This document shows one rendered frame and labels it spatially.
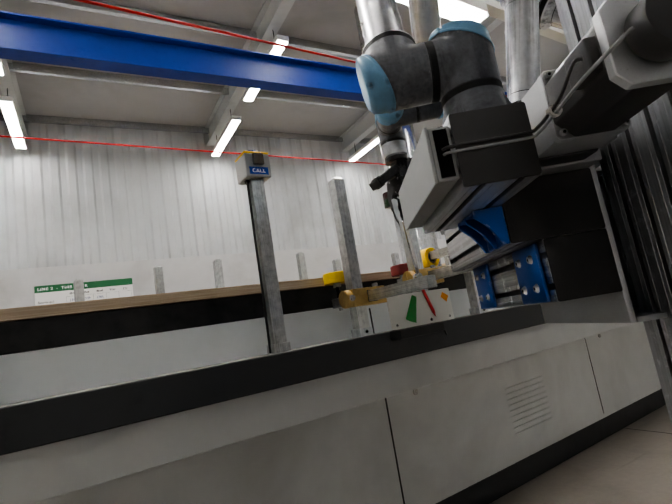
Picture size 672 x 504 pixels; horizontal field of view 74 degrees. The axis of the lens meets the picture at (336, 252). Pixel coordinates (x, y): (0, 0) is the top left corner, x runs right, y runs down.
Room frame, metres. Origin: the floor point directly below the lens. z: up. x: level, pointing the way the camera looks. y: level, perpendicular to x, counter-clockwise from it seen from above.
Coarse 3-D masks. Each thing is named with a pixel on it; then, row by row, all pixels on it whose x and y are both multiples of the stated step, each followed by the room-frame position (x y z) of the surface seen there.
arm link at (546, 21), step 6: (540, 0) 1.02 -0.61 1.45; (546, 0) 1.01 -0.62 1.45; (552, 0) 1.01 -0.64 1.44; (540, 6) 1.03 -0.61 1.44; (546, 6) 1.02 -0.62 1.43; (552, 6) 1.02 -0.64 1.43; (540, 12) 1.04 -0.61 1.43; (546, 12) 1.03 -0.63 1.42; (552, 12) 1.03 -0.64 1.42; (540, 18) 1.05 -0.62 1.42; (546, 18) 1.04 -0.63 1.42; (552, 18) 1.04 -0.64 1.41; (558, 18) 1.03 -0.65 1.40; (540, 24) 1.06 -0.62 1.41; (546, 24) 1.06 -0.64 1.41; (552, 24) 1.06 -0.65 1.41; (558, 24) 1.05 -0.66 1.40
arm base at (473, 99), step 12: (468, 84) 0.76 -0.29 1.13; (480, 84) 0.76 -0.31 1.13; (492, 84) 0.76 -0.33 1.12; (444, 96) 0.80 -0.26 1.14; (456, 96) 0.78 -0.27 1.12; (468, 96) 0.76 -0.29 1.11; (480, 96) 0.76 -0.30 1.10; (492, 96) 0.76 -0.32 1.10; (504, 96) 0.78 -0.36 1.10; (444, 108) 0.81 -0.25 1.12; (456, 108) 0.78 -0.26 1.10; (468, 108) 0.76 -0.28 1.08; (480, 108) 0.75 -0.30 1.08; (444, 120) 0.81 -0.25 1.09
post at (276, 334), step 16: (256, 192) 1.11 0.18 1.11; (256, 208) 1.11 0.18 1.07; (256, 224) 1.11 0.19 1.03; (256, 240) 1.12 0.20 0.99; (256, 256) 1.12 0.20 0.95; (272, 256) 1.12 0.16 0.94; (272, 272) 1.12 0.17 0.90; (272, 288) 1.12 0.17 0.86; (272, 304) 1.11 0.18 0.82; (272, 320) 1.11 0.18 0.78; (272, 336) 1.11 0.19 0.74; (272, 352) 1.11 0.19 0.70
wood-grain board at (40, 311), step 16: (384, 272) 1.59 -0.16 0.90; (224, 288) 1.26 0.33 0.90; (240, 288) 1.29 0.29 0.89; (256, 288) 1.31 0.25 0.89; (288, 288) 1.37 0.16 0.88; (304, 288) 1.41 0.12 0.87; (48, 304) 1.03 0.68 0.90; (64, 304) 1.04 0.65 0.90; (80, 304) 1.06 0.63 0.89; (96, 304) 1.08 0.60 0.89; (112, 304) 1.10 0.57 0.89; (128, 304) 1.12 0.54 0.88; (144, 304) 1.14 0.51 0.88; (160, 304) 1.17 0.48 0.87; (0, 320) 0.97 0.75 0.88; (16, 320) 1.00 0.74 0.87
